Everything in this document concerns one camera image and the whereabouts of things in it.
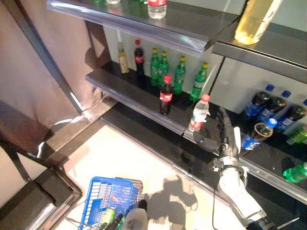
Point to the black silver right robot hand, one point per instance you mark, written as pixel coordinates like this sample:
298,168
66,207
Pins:
229,146

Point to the water bottle red cap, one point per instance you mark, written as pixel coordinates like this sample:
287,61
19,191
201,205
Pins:
199,115

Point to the blue plastic shopping basket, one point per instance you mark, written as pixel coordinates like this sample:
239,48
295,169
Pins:
96,210

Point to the large yellow drink bottle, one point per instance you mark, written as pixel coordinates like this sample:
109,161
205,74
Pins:
251,24

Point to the Pepsi bottle blue cap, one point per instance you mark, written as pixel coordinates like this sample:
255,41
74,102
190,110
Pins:
257,103
272,107
257,134
291,115

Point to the Coca-Cola bottle red cap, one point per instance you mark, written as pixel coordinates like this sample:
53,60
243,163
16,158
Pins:
139,58
166,97

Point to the black left robot foot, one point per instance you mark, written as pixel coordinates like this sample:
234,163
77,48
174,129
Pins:
142,204

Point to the black shelf board dark edge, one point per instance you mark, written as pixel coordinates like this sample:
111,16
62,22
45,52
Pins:
287,48

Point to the grey left robot leg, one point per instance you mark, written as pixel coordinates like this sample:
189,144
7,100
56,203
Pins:
135,220

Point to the yellowish tea bottle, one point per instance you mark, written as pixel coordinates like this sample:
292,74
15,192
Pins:
123,62

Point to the green Sprite bottle, grasped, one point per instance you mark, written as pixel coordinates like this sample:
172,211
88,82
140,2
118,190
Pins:
109,214

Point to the water bottle red label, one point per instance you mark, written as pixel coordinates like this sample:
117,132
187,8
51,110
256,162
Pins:
157,10

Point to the dark shiny side ledge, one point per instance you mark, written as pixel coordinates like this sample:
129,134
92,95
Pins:
72,134

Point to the black low side platform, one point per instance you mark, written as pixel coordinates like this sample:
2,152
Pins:
36,198

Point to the black frame post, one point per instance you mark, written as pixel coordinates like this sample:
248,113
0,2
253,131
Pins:
48,54

